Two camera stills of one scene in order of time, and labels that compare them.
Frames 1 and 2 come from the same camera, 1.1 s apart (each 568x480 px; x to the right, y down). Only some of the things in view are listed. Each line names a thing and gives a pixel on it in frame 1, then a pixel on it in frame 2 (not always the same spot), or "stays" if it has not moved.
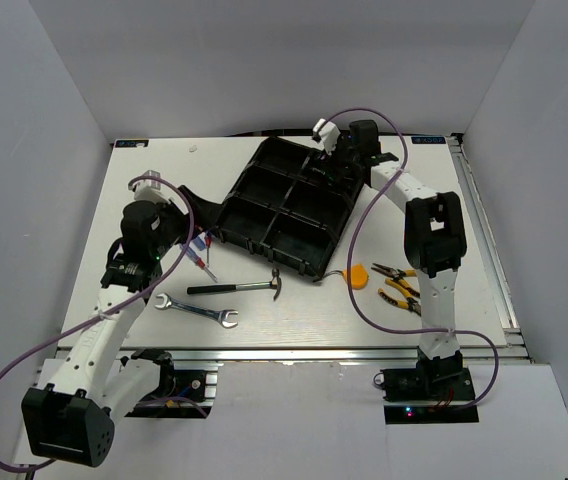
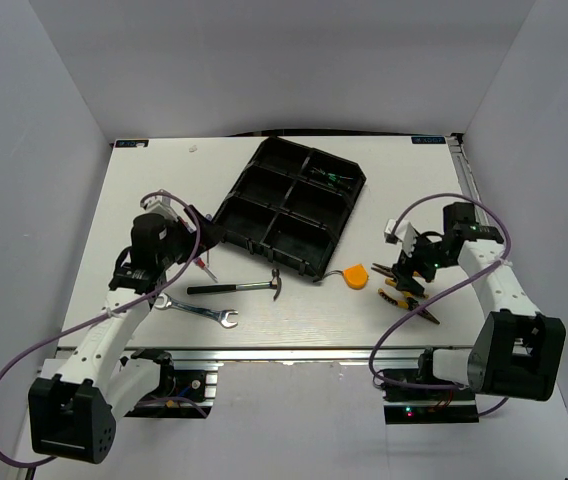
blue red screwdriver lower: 199,262 stays
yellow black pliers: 411,293 stays
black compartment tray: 286,208 stays
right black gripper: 343,141 → 406,266
